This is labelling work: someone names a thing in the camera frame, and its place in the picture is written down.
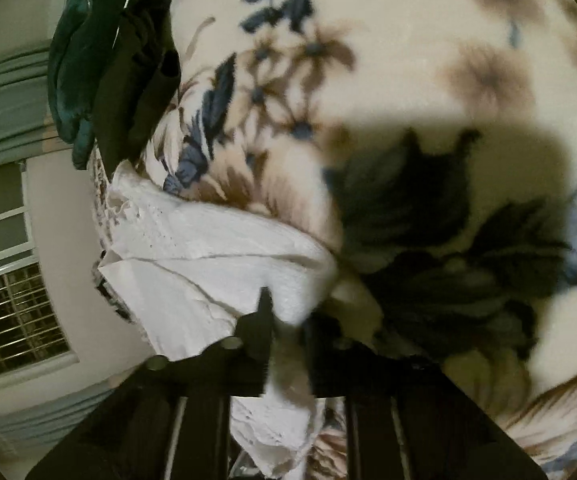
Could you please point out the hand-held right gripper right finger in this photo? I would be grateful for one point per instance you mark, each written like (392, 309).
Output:
(328, 347)

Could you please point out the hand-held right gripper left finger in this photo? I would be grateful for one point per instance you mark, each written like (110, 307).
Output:
(261, 330)

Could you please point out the white cloth garment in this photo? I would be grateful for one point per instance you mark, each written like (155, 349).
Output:
(208, 270)

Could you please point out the window with metal grille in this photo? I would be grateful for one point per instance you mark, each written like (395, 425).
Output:
(11, 310)

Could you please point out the floral printed blanket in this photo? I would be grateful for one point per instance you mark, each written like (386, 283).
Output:
(368, 85)

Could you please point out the black garment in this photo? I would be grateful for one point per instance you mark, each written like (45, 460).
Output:
(133, 85)

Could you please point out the dark teal garment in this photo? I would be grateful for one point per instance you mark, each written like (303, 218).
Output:
(76, 55)

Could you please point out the grey-green curtain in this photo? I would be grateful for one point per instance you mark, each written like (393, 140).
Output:
(3, 105)

